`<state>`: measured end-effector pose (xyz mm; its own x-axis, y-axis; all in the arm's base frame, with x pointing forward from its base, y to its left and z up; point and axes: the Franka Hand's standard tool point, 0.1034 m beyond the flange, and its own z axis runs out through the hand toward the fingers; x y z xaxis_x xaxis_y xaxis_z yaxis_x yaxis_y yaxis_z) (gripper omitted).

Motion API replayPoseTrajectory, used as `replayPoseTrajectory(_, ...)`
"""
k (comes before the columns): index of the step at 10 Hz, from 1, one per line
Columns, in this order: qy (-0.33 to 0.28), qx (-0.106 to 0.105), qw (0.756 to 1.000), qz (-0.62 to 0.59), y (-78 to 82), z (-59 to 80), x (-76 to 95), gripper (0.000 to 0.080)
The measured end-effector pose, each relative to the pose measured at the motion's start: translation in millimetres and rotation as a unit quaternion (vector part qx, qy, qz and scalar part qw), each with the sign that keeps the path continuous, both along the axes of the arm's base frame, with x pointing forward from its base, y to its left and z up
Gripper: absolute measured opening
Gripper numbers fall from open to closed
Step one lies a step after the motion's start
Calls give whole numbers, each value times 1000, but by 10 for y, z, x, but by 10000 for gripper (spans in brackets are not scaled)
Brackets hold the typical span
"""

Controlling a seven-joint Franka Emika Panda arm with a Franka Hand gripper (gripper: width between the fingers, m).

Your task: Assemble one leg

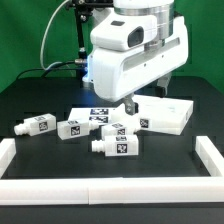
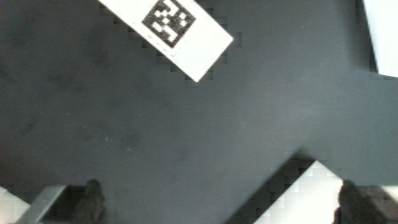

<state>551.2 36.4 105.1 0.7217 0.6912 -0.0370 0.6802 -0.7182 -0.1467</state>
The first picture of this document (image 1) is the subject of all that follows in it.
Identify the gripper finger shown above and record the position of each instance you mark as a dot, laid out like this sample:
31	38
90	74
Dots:
162	85
131	107

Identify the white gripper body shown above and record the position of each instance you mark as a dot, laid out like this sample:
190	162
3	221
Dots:
127	54

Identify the white square table top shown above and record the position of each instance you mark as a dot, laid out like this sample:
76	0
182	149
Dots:
163	115

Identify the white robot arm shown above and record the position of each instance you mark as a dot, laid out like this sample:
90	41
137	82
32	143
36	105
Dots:
163	10

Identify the white tag sheet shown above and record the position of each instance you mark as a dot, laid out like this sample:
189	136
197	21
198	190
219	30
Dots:
100	114

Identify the white U-shaped fence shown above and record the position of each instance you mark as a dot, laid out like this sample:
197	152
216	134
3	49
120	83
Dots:
116	190

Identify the black camera stand pole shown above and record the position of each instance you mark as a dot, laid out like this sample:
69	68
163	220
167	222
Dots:
82	13

